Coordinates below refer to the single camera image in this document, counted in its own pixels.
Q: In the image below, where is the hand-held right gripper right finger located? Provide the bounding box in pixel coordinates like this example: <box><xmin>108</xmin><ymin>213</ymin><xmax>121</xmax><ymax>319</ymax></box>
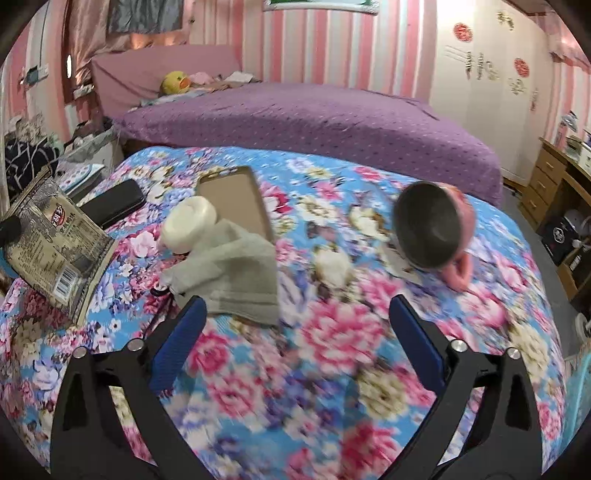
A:
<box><xmin>389</xmin><ymin>295</ymin><xmax>543</xmax><ymax>480</ymax></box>

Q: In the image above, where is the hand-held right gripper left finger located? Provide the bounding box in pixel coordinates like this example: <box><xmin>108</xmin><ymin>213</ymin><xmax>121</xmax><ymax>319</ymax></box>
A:
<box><xmin>50</xmin><ymin>295</ymin><xmax>222</xmax><ymax>480</ymax></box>

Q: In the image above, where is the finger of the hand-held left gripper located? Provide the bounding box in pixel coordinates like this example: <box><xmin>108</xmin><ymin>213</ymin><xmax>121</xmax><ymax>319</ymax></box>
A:
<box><xmin>0</xmin><ymin>216</ymin><xmax>23</xmax><ymax>245</ymax></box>

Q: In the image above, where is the grey printed snack bag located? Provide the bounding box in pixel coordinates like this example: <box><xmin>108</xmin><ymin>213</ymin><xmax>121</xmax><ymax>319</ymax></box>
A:
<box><xmin>0</xmin><ymin>173</ymin><xmax>118</xmax><ymax>326</ymax></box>

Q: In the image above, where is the light blue plastic basket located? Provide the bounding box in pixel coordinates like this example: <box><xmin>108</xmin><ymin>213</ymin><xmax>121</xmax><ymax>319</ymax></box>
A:
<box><xmin>566</xmin><ymin>346</ymin><xmax>591</xmax><ymax>418</ymax></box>

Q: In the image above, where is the navy white patterned cloth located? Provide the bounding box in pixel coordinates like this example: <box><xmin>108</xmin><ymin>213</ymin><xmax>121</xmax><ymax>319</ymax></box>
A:
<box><xmin>4</xmin><ymin>136</ymin><xmax>61</xmax><ymax>199</ymax></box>

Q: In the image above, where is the grey towel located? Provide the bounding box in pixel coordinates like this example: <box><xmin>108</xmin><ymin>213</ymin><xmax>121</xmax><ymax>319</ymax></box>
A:
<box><xmin>159</xmin><ymin>219</ymin><xmax>281</xmax><ymax>326</ymax></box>

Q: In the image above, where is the blue white pad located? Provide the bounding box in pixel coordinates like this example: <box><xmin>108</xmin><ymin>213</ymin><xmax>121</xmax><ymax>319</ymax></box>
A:
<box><xmin>58</xmin><ymin>162</ymin><xmax>106</xmax><ymax>195</ymax></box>

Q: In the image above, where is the floral blue blanket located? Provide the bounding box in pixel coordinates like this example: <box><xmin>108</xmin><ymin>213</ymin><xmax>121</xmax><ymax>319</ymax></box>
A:
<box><xmin>0</xmin><ymin>145</ymin><xmax>571</xmax><ymax>480</ymax></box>

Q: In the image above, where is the black case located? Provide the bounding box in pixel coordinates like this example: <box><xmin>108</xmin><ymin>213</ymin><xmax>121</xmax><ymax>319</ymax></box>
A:
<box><xmin>79</xmin><ymin>179</ymin><xmax>145</xmax><ymax>229</ymax></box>

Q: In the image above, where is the pink metal mug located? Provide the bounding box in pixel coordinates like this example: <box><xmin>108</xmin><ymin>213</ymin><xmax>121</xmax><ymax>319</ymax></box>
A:
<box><xmin>393</xmin><ymin>181</ymin><xmax>476</xmax><ymax>292</ymax></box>

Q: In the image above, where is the white round jar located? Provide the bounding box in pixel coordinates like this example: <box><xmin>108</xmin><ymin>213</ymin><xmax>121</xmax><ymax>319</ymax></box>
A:
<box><xmin>159</xmin><ymin>196</ymin><xmax>218</xmax><ymax>254</ymax></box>

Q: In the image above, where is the brown flat tray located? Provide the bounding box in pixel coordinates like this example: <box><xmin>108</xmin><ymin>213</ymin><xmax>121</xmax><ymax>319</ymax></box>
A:
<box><xmin>196</xmin><ymin>165</ymin><xmax>275</xmax><ymax>243</ymax></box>

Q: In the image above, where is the standing fan base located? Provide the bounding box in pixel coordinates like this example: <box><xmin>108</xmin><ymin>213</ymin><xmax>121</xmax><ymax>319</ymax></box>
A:
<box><xmin>574</xmin><ymin>311</ymin><xmax>591</xmax><ymax>347</ymax></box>

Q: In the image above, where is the black printed bag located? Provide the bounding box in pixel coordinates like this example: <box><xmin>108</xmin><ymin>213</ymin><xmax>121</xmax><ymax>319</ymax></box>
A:
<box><xmin>540</xmin><ymin>210</ymin><xmax>585</xmax><ymax>267</ymax></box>

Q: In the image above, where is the pink headboard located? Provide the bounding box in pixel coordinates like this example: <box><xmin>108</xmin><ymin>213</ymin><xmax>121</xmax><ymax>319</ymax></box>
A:
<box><xmin>90</xmin><ymin>45</ymin><xmax>241</xmax><ymax>116</ymax></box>

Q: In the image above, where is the wooden desk with drawers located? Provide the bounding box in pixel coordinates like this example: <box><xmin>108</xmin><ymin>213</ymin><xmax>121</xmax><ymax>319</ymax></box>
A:
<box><xmin>519</xmin><ymin>137</ymin><xmax>591</xmax><ymax>301</ymax></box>

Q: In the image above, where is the pink satin curtain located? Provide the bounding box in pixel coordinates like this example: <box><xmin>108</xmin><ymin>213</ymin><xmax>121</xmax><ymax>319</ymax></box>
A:
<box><xmin>65</xmin><ymin>0</ymin><xmax>195</xmax><ymax>88</ymax></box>

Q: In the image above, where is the yellow duck plush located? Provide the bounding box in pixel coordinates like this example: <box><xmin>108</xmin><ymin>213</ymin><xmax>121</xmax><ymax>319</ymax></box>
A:
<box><xmin>159</xmin><ymin>71</ymin><xmax>192</xmax><ymax>96</ymax></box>

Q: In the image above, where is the cream wardrobe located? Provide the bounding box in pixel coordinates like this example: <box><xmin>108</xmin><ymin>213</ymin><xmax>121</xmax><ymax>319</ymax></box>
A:
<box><xmin>429</xmin><ymin>0</ymin><xmax>555</xmax><ymax>188</ymax></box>

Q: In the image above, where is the purple dotted bed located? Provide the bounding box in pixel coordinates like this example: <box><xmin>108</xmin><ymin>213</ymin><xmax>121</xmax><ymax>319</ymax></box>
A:
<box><xmin>111</xmin><ymin>82</ymin><xmax>504</xmax><ymax>208</ymax></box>

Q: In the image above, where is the white storage box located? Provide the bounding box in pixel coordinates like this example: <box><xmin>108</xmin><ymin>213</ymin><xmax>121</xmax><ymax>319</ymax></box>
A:
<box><xmin>566</xmin><ymin>136</ymin><xmax>591</xmax><ymax>167</ymax></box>

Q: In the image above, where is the grey hanging curtain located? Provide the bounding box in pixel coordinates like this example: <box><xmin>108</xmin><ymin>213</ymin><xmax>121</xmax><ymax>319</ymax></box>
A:
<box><xmin>107</xmin><ymin>0</ymin><xmax>185</xmax><ymax>34</ymax></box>

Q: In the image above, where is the desk lamp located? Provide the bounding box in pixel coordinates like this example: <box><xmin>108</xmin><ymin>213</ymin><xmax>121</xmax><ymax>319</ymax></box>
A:
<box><xmin>561</xmin><ymin>111</ymin><xmax>580</xmax><ymax>144</ymax></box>

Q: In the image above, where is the pink curtain valance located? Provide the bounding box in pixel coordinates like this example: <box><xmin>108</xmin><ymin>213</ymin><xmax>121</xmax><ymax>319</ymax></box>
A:
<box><xmin>551</xmin><ymin>28</ymin><xmax>591</xmax><ymax>75</ymax></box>

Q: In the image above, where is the framed wedding photo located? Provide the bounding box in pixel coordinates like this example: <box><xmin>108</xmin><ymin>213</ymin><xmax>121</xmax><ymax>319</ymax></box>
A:
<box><xmin>262</xmin><ymin>0</ymin><xmax>380</xmax><ymax>12</ymax></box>

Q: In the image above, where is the wall power strip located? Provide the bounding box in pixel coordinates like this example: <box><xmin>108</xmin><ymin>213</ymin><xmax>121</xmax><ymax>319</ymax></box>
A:
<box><xmin>21</xmin><ymin>65</ymin><xmax>49</xmax><ymax>86</ymax></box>

